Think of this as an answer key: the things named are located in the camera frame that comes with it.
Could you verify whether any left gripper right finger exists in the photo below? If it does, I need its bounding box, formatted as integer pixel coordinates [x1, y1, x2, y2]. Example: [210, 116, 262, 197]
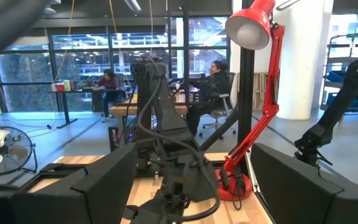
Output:
[250, 142, 344, 224]

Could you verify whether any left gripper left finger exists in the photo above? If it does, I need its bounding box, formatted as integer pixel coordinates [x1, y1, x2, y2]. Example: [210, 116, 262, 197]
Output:
[71, 142, 138, 224]

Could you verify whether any black computer tower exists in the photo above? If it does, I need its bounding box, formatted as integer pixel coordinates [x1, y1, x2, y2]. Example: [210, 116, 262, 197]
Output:
[108, 126, 121, 153]

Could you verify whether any black standing desk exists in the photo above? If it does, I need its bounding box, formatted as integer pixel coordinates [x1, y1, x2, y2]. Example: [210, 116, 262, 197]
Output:
[50, 88, 127, 129]

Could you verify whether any person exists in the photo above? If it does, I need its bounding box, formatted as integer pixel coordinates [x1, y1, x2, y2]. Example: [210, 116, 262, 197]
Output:
[185, 60, 231, 136]
[94, 68, 121, 121]

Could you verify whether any wooden slat panel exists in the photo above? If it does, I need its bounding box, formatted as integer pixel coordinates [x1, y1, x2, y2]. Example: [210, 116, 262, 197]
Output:
[253, 72, 273, 110]

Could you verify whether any grey office chair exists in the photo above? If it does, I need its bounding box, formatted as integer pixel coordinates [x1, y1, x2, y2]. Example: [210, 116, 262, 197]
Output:
[199, 72, 237, 139]

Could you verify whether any black floor fan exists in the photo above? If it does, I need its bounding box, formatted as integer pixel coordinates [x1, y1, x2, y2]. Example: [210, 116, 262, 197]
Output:
[0, 126, 39, 177]

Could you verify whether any white round pillar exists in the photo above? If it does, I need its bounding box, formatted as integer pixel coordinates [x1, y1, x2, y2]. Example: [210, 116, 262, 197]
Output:
[275, 0, 334, 121]

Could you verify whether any metal shelf rack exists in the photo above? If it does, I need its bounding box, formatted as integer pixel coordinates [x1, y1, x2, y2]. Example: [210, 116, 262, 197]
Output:
[320, 30, 358, 113]

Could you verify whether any black vertical pole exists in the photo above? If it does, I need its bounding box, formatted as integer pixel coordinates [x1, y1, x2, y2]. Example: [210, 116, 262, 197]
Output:
[181, 0, 191, 106]

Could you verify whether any black lamp power cable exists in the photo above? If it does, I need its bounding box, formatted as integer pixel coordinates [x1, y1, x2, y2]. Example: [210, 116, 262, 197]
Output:
[221, 164, 248, 211]

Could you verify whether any black window frame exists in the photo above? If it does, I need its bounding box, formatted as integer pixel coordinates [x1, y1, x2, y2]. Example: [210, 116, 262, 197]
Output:
[0, 15, 231, 113]

